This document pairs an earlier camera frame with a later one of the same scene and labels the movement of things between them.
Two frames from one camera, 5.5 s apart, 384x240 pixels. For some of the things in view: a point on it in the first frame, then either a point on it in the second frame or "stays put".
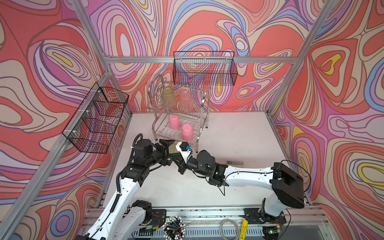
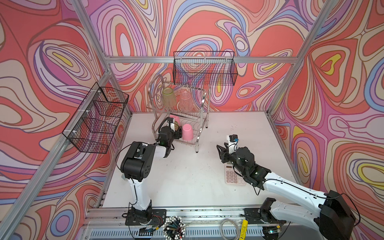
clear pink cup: (186, 100) stays put
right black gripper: (180, 163) to (223, 156)
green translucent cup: (172, 148) to (176, 126)
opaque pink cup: (174, 122) stays put
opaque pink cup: (187, 133) stays put
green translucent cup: (169, 98) stays put
